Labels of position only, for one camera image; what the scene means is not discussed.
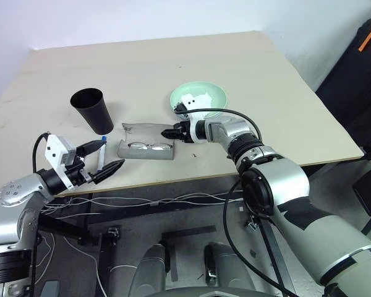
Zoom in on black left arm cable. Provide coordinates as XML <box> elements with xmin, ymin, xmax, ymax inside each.
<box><xmin>30</xmin><ymin>132</ymin><xmax>50</xmax><ymax>297</ymax></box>

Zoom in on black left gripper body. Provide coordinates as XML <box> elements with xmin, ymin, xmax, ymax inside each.
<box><xmin>64</xmin><ymin>155</ymin><xmax>95</xmax><ymax>187</ymax></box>

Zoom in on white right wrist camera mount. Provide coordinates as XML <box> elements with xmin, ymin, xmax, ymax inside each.
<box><xmin>176</xmin><ymin>95</ymin><xmax>207</xmax><ymax>144</ymax></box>

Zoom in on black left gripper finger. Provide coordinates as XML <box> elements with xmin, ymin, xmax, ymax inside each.
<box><xmin>91</xmin><ymin>158</ymin><xmax>126</xmax><ymax>185</ymax></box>
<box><xmin>75</xmin><ymin>139</ymin><xmax>104</xmax><ymax>157</ymax></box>

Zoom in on grey robot torso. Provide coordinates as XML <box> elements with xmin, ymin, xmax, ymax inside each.
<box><xmin>159</xmin><ymin>288</ymin><xmax>262</xmax><ymax>297</ymax></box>

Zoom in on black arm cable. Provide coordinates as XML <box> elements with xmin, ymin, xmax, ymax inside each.
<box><xmin>30</xmin><ymin>132</ymin><xmax>50</xmax><ymax>297</ymax></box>
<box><xmin>174</xmin><ymin>104</ymin><xmax>297</xmax><ymax>297</ymax></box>

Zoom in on black metal table frame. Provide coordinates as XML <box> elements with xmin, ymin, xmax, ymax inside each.
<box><xmin>36</xmin><ymin>184</ymin><xmax>299</xmax><ymax>297</ymax></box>

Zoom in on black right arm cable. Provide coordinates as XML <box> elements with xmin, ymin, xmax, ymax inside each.
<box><xmin>174</xmin><ymin>104</ymin><xmax>297</xmax><ymax>297</ymax></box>

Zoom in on clear frame eyeglasses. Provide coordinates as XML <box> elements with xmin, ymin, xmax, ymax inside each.
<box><xmin>127</xmin><ymin>141</ymin><xmax>171</xmax><ymax>152</ymax></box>

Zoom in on black plastic cup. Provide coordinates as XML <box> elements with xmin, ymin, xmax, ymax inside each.
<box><xmin>70</xmin><ymin>88</ymin><xmax>114</xmax><ymax>136</ymax></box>

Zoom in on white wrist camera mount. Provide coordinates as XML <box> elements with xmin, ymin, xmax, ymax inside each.
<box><xmin>176</xmin><ymin>95</ymin><xmax>207</xmax><ymax>144</ymax></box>
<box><xmin>45</xmin><ymin>134</ymin><xmax>79</xmax><ymax>191</ymax></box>

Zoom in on orange strap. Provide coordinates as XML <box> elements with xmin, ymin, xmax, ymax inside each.
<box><xmin>358</xmin><ymin>22</ymin><xmax>371</xmax><ymax>52</ymax></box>

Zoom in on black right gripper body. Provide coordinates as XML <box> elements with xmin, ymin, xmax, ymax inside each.
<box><xmin>173</xmin><ymin>121</ymin><xmax>192</xmax><ymax>144</ymax></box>

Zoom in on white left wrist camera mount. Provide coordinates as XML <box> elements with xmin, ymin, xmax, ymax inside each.
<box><xmin>45</xmin><ymin>134</ymin><xmax>79</xmax><ymax>191</ymax></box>

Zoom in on grey rounded robot leg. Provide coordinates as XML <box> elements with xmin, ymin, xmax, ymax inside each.
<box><xmin>135</xmin><ymin>243</ymin><xmax>171</xmax><ymax>292</ymax></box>
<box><xmin>203</xmin><ymin>242</ymin><xmax>255</xmax><ymax>292</ymax></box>

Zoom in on green bowl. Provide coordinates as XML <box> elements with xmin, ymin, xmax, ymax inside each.
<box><xmin>169</xmin><ymin>80</ymin><xmax>228</xmax><ymax>121</ymax></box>

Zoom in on dark floor tape strip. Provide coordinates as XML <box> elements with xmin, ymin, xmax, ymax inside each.
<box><xmin>161</xmin><ymin>225</ymin><xmax>217</xmax><ymax>282</ymax></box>

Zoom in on grey glasses case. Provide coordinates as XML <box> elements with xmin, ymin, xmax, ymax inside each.
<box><xmin>116</xmin><ymin>122</ymin><xmax>176</xmax><ymax>161</ymax></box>

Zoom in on white marker blue cap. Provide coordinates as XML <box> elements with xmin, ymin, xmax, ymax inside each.
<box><xmin>96</xmin><ymin>135</ymin><xmax>108</xmax><ymax>174</ymax></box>

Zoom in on thin white wires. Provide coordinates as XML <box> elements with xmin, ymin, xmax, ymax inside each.
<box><xmin>33</xmin><ymin>189</ymin><xmax>245</xmax><ymax>297</ymax></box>

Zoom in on dark case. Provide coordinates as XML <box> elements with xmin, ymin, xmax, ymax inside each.
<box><xmin>314</xmin><ymin>17</ymin><xmax>371</xmax><ymax>155</ymax></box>

